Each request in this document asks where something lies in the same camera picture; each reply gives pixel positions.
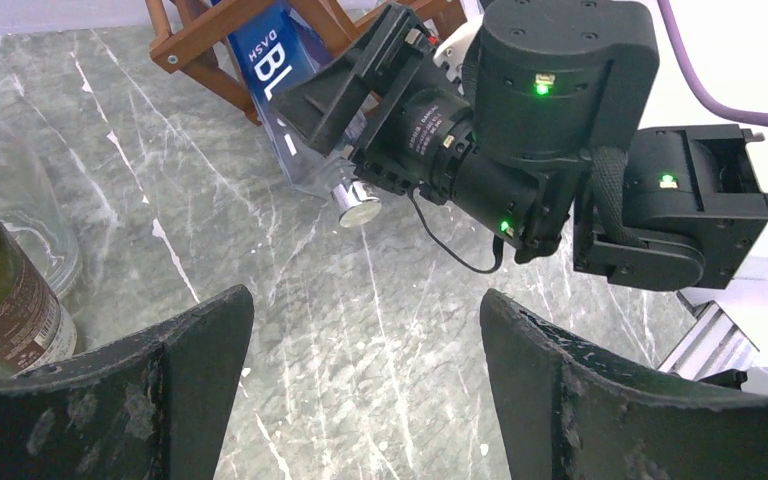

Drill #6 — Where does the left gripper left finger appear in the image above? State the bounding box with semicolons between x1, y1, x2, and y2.
0;285;255;479

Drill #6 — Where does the brown wooden wine rack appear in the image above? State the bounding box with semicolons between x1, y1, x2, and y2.
145;0;468;127

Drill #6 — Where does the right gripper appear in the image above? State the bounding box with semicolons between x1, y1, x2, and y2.
270;2;477;199

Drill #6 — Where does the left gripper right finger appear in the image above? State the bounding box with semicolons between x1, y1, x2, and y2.
479;289;768;479

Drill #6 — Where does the clear bottle silver cap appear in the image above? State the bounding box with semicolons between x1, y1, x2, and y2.
0;119;82;298

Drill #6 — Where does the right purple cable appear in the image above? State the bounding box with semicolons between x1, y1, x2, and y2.
655;0;768;137

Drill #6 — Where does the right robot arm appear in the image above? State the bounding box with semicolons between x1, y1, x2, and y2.
271;1;768;291

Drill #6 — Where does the blue square bottle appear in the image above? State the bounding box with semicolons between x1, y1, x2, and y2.
228;1;382;228

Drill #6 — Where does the dark green labelled wine bottle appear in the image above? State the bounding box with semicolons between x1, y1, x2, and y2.
0;221;77;378

